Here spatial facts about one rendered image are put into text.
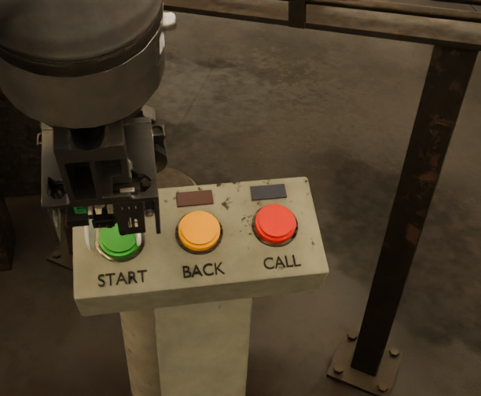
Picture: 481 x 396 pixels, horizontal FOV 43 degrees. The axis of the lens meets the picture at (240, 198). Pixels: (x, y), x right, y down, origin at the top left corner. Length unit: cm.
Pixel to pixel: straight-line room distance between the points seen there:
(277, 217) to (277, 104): 133
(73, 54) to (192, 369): 49
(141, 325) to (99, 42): 63
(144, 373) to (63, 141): 67
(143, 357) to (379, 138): 111
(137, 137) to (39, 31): 15
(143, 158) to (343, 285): 102
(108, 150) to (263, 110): 156
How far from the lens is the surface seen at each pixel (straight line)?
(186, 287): 58
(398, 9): 78
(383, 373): 125
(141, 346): 92
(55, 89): 31
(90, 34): 28
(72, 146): 34
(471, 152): 186
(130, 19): 29
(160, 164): 47
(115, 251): 58
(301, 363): 124
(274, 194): 63
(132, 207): 40
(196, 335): 66
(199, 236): 59
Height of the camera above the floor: 102
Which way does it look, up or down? 41 degrees down
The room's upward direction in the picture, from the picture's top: 3 degrees clockwise
